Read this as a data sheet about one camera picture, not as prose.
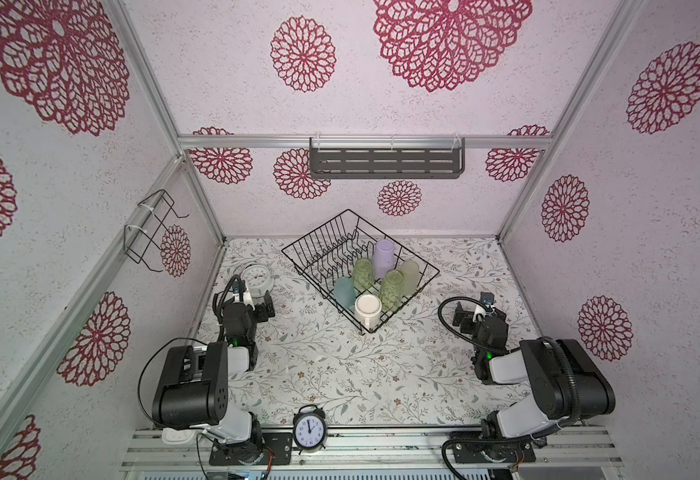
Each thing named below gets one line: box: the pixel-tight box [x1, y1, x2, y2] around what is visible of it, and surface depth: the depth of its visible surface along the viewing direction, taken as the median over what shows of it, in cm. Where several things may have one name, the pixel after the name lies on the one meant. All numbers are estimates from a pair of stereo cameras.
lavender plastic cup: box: [374, 239, 395, 279], surface depth 102 cm
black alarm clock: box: [292, 404, 327, 455], surface depth 76 cm
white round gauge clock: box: [241, 264, 274, 298], surface depth 105 cm
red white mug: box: [354, 294, 382, 330], surface depth 90 cm
